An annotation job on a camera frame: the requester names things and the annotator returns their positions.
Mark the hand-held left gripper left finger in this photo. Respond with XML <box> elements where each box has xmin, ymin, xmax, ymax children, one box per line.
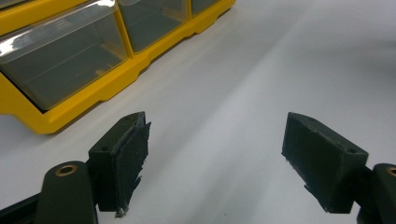
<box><xmin>88</xmin><ymin>111</ymin><xmax>152</xmax><ymax>218</ymax></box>

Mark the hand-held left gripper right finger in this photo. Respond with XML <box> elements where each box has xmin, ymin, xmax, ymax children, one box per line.
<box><xmin>280</xmin><ymin>111</ymin><xmax>370</xmax><ymax>215</ymax></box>

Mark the yellow and black drawer organizer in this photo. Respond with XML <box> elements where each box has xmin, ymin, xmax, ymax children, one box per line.
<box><xmin>0</xmin><ymin>0</ymin><xmax>236</xmax><ymax>135</ymax></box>

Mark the set of clear organizer drawers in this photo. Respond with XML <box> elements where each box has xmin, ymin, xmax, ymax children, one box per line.
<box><xmin>0</xmin><ymin>0</ymin><xmax>220</xmax><ymax>112</ymax></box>

